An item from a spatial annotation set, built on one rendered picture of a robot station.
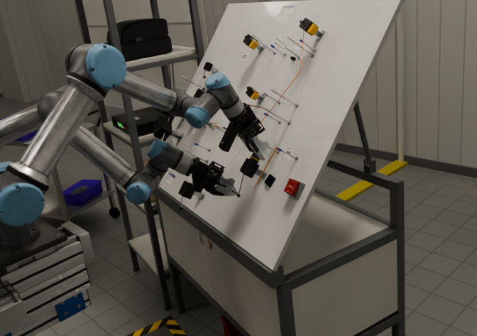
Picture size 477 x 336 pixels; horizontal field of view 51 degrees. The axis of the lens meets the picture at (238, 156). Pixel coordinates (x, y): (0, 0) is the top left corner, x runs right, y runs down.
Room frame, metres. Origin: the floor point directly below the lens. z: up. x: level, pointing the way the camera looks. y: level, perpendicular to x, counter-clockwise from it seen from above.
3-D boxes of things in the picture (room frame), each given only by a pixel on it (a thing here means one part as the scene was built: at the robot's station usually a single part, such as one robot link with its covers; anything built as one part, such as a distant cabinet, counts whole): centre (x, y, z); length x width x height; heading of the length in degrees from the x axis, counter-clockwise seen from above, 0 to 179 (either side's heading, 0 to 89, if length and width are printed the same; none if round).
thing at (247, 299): (1.73, 0.05, 0.60); 0.55 x 0.03 x 0.39; 29
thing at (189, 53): (2.88, 0.47, 0.92); 0.61 x 0.50 x 1.85; 29
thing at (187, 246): (2.22, 0.32, 0.60); 0.55 x 0.02 x 0.39; 29
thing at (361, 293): (2.12, -0.08, 0.60); 1.17 x 0.58 x 0.40; 29
